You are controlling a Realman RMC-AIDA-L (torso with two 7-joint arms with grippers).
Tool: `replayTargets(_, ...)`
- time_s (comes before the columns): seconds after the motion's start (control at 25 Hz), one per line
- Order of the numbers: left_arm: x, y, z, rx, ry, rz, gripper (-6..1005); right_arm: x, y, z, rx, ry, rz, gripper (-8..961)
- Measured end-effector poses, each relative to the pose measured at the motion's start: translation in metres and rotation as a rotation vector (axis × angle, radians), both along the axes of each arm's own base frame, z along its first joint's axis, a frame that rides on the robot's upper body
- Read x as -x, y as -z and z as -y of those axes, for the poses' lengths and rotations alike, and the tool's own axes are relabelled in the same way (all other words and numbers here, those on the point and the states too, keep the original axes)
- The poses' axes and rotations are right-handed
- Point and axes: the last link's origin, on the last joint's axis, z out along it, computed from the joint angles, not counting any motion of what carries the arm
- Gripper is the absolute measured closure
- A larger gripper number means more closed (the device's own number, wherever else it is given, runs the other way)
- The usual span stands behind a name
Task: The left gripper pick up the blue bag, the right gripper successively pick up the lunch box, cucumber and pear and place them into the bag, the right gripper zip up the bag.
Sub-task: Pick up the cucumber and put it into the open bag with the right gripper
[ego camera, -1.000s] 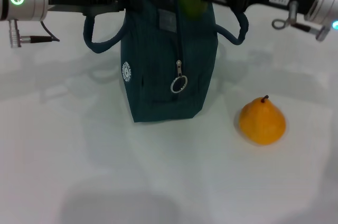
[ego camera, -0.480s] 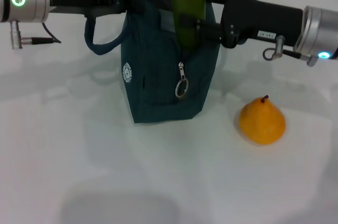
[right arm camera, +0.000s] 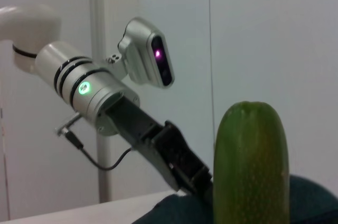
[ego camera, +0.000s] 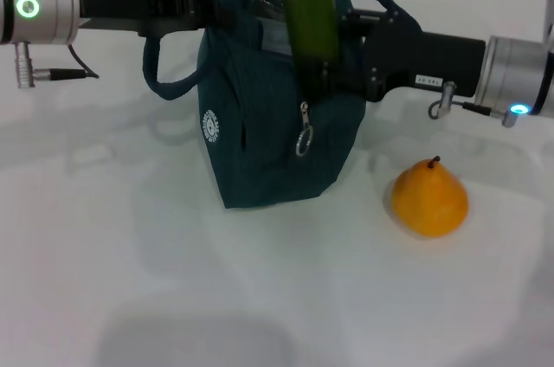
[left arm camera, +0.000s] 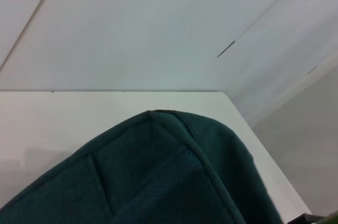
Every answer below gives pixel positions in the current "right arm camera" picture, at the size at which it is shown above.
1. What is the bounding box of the white vertical post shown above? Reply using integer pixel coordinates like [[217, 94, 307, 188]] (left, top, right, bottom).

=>
[[88, 0, 114, 203]]

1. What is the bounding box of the green cucumber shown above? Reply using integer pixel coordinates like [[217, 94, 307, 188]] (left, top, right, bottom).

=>
[[213, 101, 291, 224]]

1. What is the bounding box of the dark teal fabric lunch bag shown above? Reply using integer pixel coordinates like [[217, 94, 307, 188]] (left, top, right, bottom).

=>
[[134, 175, 338, 224]]

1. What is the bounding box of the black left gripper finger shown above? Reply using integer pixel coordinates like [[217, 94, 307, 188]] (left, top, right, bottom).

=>
[[189, 173, 214, 207]]

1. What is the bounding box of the left arm cable with plug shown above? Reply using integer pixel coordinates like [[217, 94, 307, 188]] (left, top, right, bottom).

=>
[[54, 114, 133, 171]]

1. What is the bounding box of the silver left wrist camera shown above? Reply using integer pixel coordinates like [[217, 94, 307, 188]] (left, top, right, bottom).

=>
[[101, 17, 175, 89]]

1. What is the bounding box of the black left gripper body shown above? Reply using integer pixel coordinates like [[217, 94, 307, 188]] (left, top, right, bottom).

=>
[[105, 98, 212, 196]]

